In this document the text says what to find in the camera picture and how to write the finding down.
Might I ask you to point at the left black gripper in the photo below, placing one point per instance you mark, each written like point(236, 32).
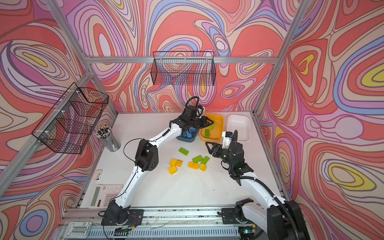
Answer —
point(205, 122)

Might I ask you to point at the orange-yellow lego cluster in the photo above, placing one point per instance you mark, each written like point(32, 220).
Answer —
point(178, 163)

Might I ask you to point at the yellow plastic bin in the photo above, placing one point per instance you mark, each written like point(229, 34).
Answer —
point(213, 133)

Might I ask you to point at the green lego pair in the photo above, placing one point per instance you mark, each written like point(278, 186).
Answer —
point(205, 160)
point(197, 159)

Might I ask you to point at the metal cup of pens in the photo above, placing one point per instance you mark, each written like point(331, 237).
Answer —
point(105, 134)

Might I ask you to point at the yellow lego bottom cluster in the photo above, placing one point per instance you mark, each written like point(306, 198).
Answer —
point(172, 170)

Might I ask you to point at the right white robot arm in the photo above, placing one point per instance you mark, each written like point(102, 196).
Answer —
point(279, 218)

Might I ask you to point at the yellow lego top cluster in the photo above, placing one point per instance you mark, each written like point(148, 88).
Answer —
point(173, 162)

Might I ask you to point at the pink calculator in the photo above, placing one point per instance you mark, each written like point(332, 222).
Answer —
point(103, 194)

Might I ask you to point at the white plastic bin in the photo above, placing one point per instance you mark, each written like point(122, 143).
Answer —
point(242, 124)

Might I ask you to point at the green lego pair right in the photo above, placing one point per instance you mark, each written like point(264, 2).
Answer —
point(205, 160)

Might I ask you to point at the green lego pair left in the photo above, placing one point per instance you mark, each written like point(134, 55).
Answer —
point(197, 159)

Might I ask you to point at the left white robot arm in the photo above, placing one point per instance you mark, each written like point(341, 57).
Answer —
point(147, 159)

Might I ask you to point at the black wire basket left wall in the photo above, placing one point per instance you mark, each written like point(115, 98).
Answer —
point(67, 128)

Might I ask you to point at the black wire basket back wall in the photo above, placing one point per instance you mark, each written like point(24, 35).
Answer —
point(183, 68)

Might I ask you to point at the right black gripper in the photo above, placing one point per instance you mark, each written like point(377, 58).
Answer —
point(218, 147)

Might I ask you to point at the white device on rail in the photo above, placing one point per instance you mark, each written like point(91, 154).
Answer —
point(78, 230)

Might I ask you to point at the black wire basket wall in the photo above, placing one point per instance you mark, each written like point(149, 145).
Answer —
point(67, 128)
point(183, 68)

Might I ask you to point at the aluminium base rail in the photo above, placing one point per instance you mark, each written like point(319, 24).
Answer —
point(167, 223)

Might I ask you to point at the blue lego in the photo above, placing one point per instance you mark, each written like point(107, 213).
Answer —
point(188, 135)

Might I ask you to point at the yellow lego cluster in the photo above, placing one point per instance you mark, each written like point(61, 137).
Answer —
point(173, 162)
point(172, 170)

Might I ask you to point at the yellow lego long centre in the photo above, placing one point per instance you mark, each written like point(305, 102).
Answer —
point(193, 165)

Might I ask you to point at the dark teal plastic bin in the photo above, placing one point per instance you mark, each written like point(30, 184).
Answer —
point(192, 131)

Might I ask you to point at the yellow lego small centre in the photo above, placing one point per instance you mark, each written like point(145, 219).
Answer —
point(203, 167)

